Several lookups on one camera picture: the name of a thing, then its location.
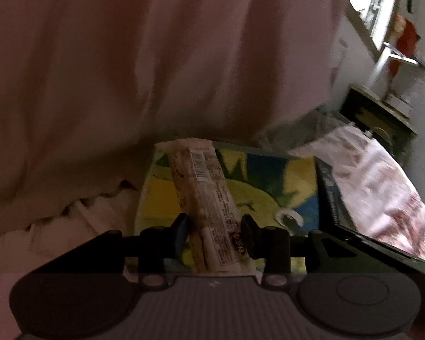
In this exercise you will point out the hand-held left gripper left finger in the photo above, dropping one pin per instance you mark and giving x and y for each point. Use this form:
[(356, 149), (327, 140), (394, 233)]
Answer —
[(180, 235)]

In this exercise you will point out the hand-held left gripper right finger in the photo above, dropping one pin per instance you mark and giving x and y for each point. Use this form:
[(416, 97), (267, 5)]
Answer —
[(247, 235)]

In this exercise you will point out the beige long snack packet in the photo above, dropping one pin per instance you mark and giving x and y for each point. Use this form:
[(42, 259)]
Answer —
[(212, 198)]

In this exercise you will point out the colourful printed storage box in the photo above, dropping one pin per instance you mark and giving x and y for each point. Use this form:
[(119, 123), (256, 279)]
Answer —
[(269, 180)]

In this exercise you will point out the grey crumpled cloth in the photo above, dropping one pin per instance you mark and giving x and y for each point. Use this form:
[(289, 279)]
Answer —
[(304, 127)]

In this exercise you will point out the floral pink bedsheet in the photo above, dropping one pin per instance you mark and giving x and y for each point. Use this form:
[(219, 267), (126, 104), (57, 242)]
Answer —
[(375, 184)]

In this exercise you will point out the dark wooden nightstand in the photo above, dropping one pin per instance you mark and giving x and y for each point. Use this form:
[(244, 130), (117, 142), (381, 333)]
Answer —
[(379, 120)]

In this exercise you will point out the white desk lamp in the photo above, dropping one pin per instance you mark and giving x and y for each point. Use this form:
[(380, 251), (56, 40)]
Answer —
[(384, 60)]

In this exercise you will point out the red plush toy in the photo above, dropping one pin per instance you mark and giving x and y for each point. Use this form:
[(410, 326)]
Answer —
[(405, 39)]

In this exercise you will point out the window with bars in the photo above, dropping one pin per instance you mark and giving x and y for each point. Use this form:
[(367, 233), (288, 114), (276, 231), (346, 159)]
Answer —
[(373, 0)]

